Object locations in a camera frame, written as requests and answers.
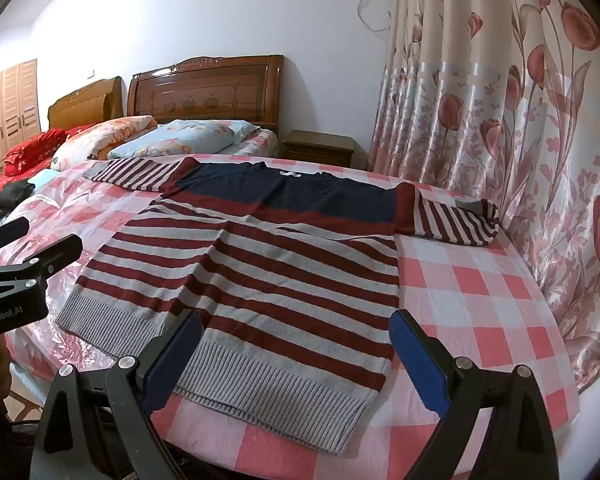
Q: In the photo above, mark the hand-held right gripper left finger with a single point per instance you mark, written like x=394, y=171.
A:
x=172, y=360

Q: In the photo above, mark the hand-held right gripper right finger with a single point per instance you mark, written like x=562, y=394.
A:
x=419, y=360

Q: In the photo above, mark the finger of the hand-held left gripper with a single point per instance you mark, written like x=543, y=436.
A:
x=45, y=257
x=5, y=235

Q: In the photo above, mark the striped knit sweater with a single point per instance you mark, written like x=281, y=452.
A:
x=260, y=280

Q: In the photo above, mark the dark cloth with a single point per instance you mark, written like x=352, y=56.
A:
x=12, y=194

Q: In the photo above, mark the pink checked bed sheet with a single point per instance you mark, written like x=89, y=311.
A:
x=479, y=300

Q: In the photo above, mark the red pillow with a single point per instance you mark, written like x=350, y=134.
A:
x=30, y=152

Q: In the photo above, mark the wooden wardrobe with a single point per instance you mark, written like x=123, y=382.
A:
x=5, y=110

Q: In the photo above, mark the pink floral pillow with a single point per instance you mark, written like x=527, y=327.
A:
x=105, y=137

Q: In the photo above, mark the small wooden headboard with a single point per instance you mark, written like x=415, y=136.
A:
x=82, y=102

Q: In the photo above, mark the blue floral pillow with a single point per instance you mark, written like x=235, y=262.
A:
x=180, y=137

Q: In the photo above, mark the large wooden headboard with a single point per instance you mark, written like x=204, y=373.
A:
x=205, y=92

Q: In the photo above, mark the wooden nightstand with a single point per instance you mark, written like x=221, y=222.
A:
x=320, y=149

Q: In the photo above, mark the floral curtain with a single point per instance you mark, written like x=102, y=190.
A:
x=504, y=110

